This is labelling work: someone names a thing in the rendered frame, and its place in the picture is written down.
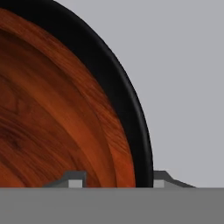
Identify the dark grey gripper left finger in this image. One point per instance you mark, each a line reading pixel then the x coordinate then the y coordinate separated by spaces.
pixel 74 176

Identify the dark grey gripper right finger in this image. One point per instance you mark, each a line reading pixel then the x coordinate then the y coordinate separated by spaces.
pixel 161 176

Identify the wooden bowl with black rim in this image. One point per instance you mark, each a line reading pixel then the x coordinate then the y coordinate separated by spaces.
pixel 52 110

